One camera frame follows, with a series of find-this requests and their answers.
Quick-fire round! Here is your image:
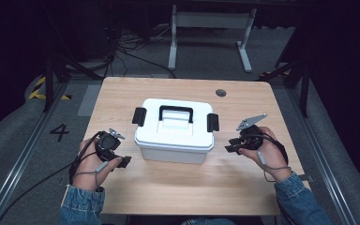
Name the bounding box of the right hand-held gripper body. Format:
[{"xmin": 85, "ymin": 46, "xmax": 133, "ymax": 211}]
[{"xmin": 235, "ymin": 112, "xmax": 268, "ymax": 151}]

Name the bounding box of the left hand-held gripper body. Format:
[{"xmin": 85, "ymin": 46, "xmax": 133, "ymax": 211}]
[{"xmin": 95, "ymin": 127, "xmax": 127, "ymax": 162}]

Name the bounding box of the white storage box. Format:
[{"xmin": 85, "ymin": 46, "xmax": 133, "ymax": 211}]
[{"xmin": 131, "ymin": 97, "xmax": 220, "ymax": 165}]

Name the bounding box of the person's left hand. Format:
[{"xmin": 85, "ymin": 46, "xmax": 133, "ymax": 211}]
[{"xmin": 71, "ymin": 138, "xmax": 124, "ymax": 192}]

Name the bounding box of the person's right hand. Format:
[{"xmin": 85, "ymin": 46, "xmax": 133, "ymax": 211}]
[{"xmin": 237, "ymin": 126, "xmax": 293, "ymax": 183}]

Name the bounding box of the black metal stand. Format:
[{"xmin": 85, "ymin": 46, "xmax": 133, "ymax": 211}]
[
  {"xmin": 256, "ymin": 55, "xmax": 313, "ymax": 119},
  {"xmin": 42, "ymin": 52, "xmax": 104, "ymax": 113}
]

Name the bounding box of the yellow black floor tape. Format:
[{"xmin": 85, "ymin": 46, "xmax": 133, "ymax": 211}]
[{"xmin": 27, "ymin": 76, "xmax": 73, "ymax": 101}]

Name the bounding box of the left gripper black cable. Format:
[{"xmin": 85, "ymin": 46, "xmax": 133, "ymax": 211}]
[{"xmin": 0, "ymin": 130, "xmax": 105, "ymax": 225}]

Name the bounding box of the bundle of floor cables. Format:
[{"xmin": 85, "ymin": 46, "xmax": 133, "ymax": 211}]
[{"xmin": 83, "ymin": 22, "xmax": 177, "ymax": 80}]

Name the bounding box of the white metal table frame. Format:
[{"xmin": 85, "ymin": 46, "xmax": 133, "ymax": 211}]
[{"xmin": 167, "ymin": 4, "xmax": 258, "ymax": 74}]

